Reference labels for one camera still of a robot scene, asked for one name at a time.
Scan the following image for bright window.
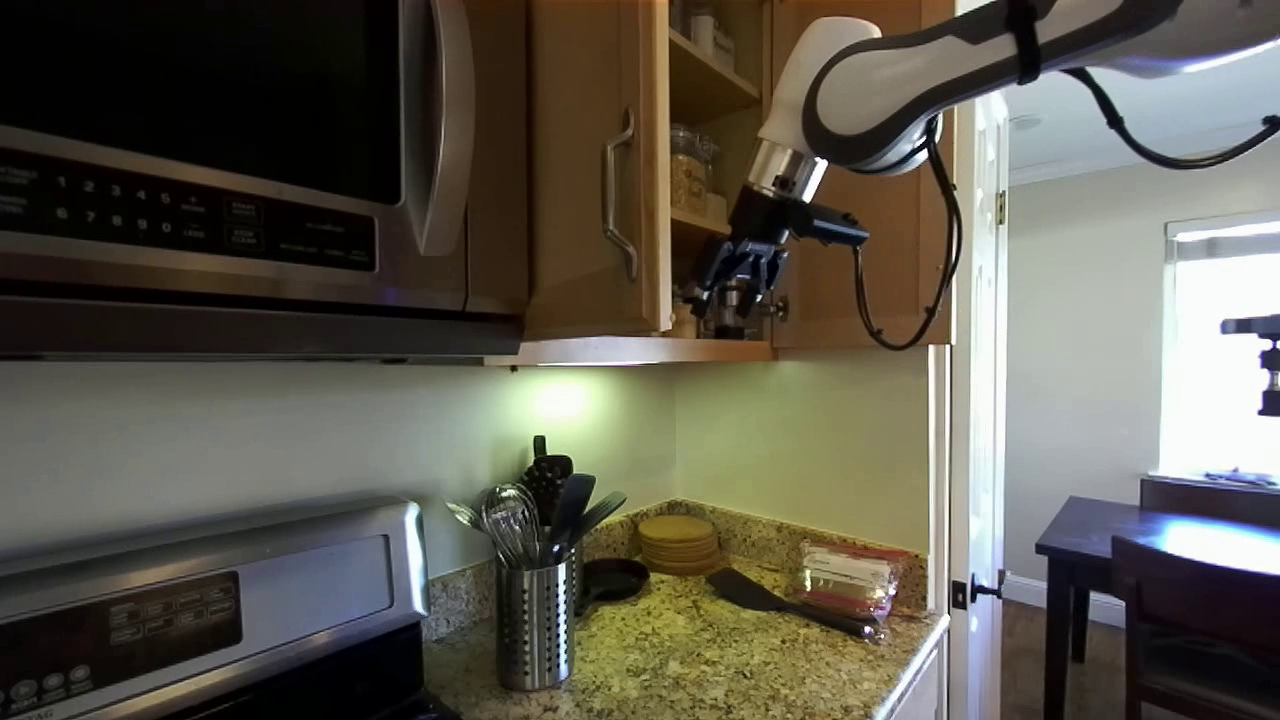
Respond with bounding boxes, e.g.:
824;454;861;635
1155;215;1280;489

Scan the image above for wooden cabinet door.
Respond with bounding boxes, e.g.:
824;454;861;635
769;0;961;360
524;0;677;339

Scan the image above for stainless steel microwave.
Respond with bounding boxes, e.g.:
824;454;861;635
0;0;528;368

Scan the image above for glass storage jar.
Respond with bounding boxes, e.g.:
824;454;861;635
678;7;735;66

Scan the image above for black camera on stand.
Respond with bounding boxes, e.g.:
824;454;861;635
1217;311;1280;418

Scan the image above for dark wooden chair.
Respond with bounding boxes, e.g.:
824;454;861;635
1134;472;1280;532
1111;532;1280;720

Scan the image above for black flat spatula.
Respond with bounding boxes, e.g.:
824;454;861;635
703;562;878;640

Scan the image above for small glass jar yellow contents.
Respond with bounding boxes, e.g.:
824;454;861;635
671;123;729;218

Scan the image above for wooden wall cabinet with shelves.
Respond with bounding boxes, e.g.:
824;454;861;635
482;0;804;371

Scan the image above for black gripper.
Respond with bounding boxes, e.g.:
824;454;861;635
690;178;872;339

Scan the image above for brown item on counter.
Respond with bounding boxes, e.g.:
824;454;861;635
796;535;912;633

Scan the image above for silver ladle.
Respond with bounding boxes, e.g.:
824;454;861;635
480;480;542;562
443;489;516;562

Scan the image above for small black dish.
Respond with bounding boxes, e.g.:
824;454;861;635
576;557;655;606

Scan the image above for dark wooden table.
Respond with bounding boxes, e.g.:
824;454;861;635
1036;491;1280;720

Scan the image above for cork coaster stack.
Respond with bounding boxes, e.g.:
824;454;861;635
634;510;725;577

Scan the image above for perforated steel utensil holder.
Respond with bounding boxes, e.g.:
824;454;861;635
491;553;578;695

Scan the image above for dark cooking utensil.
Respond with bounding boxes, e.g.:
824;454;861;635
516;433;631;562

